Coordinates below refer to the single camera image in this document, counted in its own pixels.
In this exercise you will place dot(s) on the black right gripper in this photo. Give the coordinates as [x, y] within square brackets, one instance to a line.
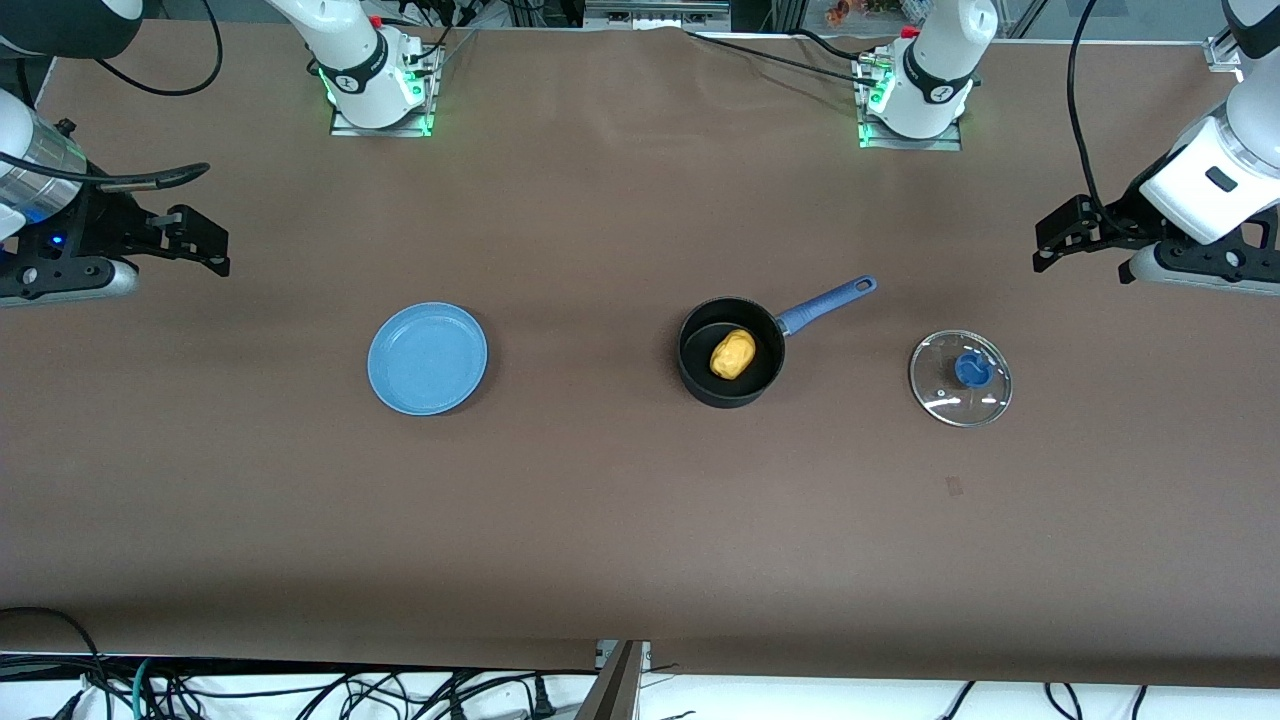
[100, 224]

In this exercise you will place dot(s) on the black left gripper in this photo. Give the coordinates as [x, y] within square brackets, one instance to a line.
[1118, 219]

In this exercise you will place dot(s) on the glass lid with blue knob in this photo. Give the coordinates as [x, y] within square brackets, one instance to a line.
[940, 400]

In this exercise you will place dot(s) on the yellow potato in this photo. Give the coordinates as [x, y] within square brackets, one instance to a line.
[733, 355]

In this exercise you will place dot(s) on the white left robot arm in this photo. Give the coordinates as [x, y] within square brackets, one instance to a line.
[1190, 200]

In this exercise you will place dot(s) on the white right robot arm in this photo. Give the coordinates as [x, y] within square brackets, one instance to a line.
[345, 40]

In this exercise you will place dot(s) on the blue round plate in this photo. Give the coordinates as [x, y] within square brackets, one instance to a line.
[427, 360]

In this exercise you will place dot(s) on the orange background object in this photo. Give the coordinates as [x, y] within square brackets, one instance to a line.
[845, 10]

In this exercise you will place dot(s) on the brown table cover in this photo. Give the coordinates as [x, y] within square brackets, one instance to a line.
[600, 520]

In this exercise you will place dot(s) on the black power plug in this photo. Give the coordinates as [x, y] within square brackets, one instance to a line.
[541, 697]

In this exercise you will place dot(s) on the dark wooden beam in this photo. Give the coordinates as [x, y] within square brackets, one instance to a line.
[610, 695]

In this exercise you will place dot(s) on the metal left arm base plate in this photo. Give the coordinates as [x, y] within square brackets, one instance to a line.
[945, 143]

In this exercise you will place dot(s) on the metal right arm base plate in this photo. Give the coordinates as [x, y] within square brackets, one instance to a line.
[380, 130]

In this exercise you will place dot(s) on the grey metal rail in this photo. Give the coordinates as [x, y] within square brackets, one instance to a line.
[655, 10]

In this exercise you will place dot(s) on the small silver bracket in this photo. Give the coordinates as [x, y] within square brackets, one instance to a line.
[640, 655]

